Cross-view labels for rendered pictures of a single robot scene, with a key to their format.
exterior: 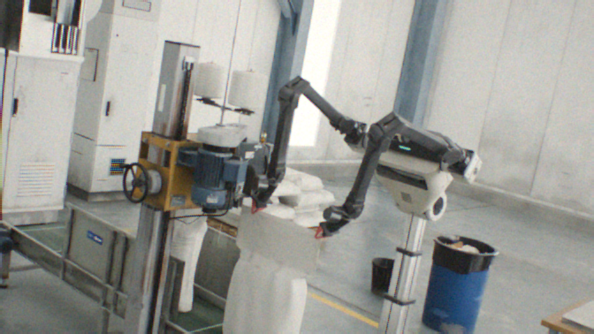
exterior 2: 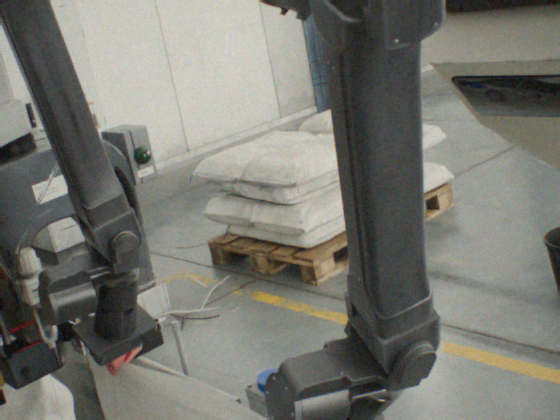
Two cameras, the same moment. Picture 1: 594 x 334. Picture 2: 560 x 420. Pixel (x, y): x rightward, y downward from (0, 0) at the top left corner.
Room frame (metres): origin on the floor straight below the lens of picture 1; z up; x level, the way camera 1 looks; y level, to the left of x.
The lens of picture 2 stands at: (2.18, -0.32, 1.54)
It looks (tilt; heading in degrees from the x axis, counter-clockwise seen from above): 17 degrees down; 12
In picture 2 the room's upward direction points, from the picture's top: 11 degrees counter-clockwise
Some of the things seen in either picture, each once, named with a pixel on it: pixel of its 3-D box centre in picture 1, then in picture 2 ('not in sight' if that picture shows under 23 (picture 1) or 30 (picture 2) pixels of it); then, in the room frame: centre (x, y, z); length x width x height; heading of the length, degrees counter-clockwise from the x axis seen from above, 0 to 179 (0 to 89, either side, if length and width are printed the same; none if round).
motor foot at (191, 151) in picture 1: (194, 158); not in sight; (2.96, 0.45, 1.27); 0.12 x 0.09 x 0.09; 141
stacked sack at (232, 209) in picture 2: not in sight; (266, 195); (6.43, 0.58, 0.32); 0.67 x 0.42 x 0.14; 145
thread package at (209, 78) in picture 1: (209, 79); not in sight; (3.22, 0.48, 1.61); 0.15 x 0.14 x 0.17; 51
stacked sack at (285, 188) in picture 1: (264, 185); (311, 157); (6.19, 0.26, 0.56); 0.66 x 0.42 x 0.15; 141
